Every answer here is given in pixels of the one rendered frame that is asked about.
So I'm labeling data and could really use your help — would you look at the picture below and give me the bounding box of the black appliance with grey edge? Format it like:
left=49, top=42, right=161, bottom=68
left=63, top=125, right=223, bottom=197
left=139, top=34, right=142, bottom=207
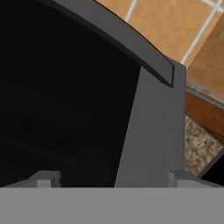
left=199, top=149, right=224, bottom=187

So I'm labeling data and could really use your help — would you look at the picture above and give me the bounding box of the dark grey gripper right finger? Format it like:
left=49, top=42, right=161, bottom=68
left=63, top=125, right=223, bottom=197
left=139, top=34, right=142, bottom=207
left=166, top=170, right=223, bottom=188

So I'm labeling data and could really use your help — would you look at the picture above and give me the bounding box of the brown wooden cupboard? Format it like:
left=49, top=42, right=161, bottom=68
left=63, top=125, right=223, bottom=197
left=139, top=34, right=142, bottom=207
left=185, top=15, right=224, bottom=144

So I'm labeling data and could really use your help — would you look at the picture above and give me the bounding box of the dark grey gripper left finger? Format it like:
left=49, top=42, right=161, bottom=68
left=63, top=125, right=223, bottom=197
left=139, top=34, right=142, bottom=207
left=2, top=170, right=62, bottom=188

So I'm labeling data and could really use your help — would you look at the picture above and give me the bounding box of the black and grey microwave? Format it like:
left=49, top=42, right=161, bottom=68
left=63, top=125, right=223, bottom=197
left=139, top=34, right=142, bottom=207
left=0, top=0, right=142, bottom=188

